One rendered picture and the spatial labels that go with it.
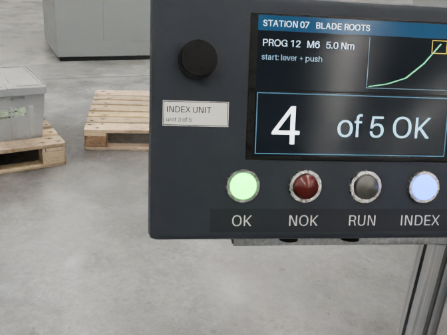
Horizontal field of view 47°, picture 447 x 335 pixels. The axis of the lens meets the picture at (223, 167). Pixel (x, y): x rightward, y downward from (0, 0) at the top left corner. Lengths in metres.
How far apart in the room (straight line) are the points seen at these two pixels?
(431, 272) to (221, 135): 0.29
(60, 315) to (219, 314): 0.59
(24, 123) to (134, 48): 3.16
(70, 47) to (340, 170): 5.76
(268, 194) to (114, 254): 2.00
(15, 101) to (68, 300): 1.47
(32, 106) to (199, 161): 2.90
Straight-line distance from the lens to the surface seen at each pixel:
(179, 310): 2.07
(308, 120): 0.41
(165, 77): 0.40
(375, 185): 0.43
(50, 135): 3.43
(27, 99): 3.26
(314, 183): 0.41
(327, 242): 0.52
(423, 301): 0.61
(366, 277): 2.40
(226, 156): 0.40
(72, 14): 6.07
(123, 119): 3.67
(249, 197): 0.40
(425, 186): 0.45
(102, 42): 6.18
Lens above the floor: 1.29
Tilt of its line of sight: 23 degrees down
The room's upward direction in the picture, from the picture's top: 4 degrees clockwise
